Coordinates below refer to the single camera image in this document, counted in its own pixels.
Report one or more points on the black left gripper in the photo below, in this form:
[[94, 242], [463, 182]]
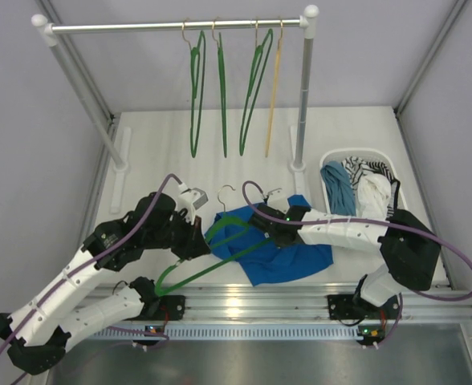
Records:
[[193, 237]]

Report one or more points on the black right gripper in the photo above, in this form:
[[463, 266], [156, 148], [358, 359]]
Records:
[[274, 240]]

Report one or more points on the blue tank top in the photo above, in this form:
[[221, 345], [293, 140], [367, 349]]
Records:
[[268, 264]]

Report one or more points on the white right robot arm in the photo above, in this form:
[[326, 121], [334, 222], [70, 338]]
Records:
[[409, 259]]

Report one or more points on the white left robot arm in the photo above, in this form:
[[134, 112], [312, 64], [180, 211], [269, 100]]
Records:
[[51, 324]]

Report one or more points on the yellow hanger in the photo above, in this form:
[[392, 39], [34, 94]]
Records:
[[275, 85]]

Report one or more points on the light blue garment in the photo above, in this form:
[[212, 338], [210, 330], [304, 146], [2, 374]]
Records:
[[339, 190]]

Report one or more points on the striped black white garment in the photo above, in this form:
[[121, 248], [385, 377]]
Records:
[[357, 167]]

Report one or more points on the metal clothes rack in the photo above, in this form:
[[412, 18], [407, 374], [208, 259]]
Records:
[[306, 21]]

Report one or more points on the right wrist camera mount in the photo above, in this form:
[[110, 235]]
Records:
[[277, 200]]

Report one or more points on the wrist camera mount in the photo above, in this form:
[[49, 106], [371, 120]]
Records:
[[277, 200], [190, 199]]

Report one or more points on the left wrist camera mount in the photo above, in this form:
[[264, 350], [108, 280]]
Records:
[[190, 199]]

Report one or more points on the perforated cable duct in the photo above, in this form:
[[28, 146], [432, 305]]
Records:
[[219, 332]]

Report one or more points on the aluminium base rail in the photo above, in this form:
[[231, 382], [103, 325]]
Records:
[[240, 303]]

